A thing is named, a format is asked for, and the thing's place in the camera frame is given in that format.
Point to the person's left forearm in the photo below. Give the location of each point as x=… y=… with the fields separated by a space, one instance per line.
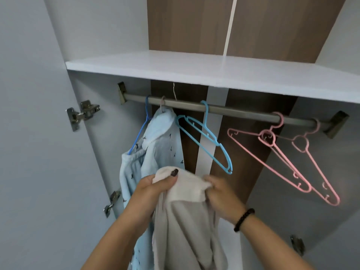
x=112 y=241

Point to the grey hanger hook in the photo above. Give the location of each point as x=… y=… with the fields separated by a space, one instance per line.
x=162 y=101

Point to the person's right hand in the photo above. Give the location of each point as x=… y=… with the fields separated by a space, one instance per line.
x=225 y=198

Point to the light blue patterned pajama top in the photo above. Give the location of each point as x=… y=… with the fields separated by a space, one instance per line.
x=163 y=143

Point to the white wardrobe shelf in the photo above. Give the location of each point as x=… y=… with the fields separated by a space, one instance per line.
x=225 y=73

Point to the person's right forearm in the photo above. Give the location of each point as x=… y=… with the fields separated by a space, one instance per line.
x=277 y=243

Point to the beige fleece garment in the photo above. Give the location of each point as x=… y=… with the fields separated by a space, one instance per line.
x=182 y=222

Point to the person's right fingers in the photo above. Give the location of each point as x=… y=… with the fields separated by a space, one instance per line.
x=209 y=184

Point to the light blue plastic hanger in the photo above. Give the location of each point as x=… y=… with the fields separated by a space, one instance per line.
x=206 y=140

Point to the person's left hand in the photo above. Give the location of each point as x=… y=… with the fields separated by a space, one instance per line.
x=146 y=194

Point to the metal door hinge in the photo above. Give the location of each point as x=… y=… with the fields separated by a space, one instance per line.
x=81 y=114
x=112 y=203
x=297 y=244

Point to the white wardrobe door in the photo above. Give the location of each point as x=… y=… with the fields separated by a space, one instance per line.
x=42 y=151

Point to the grey metal closet rod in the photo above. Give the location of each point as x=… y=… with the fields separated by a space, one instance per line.
x=239 y=111

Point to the metal rod bracket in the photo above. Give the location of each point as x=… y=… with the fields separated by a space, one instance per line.
x=122 y=93
x=336 y=124

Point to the light blue patterned pajama pants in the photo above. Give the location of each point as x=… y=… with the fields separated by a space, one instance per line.
x=132 y=177

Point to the person's left thumb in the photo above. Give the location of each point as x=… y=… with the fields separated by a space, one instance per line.
x=168 y=181

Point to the pink plastic hanger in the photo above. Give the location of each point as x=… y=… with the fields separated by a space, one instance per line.
x=315 y=165
x=277 y=154

